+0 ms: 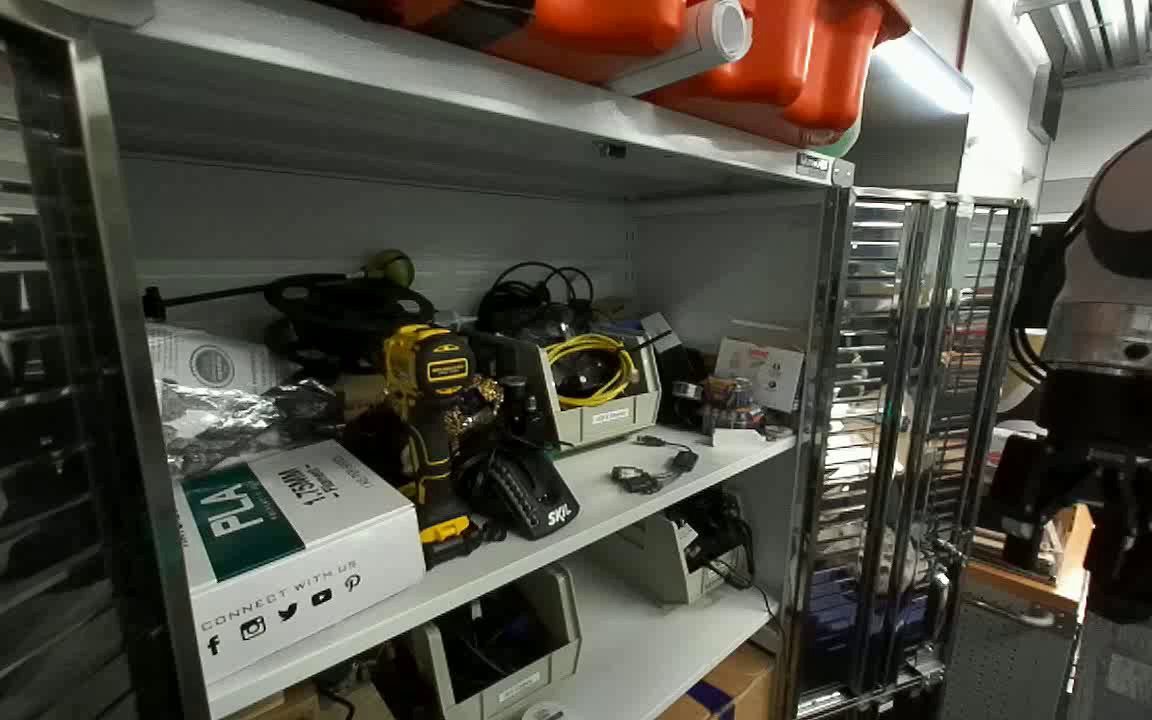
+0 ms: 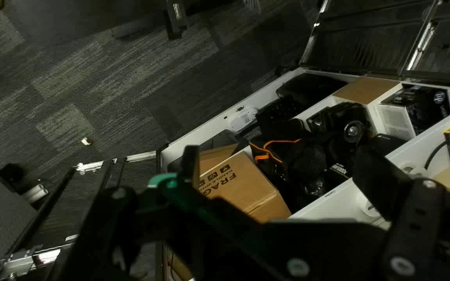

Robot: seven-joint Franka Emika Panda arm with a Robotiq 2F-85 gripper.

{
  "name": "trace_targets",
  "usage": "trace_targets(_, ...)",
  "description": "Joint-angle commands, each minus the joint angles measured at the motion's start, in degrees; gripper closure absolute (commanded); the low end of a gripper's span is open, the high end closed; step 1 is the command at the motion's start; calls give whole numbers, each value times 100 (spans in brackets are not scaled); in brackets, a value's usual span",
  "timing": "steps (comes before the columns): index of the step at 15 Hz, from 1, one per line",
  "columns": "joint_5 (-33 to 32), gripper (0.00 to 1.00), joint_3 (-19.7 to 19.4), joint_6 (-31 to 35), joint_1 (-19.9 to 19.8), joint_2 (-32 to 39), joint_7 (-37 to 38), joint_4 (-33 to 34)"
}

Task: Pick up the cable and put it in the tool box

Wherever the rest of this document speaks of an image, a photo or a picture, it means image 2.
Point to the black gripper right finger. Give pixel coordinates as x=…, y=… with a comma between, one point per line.
x=422, y=229

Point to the black equipment pile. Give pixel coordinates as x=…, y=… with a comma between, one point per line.
x=312, y=141

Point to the small white storage bin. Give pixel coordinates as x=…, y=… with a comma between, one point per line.
x=393, y=121

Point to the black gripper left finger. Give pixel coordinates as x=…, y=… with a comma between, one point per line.
x=104, y=235

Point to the cardboard box with fragile print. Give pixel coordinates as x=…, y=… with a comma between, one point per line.
x=240, y=185

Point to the flat brown cardboard sheet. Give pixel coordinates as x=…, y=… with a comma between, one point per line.
x=365, y=88

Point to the green plastic clip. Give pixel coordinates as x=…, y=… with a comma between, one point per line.
x=164, y=182

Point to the white shelf unit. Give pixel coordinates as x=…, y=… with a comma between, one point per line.
x=218, y=126

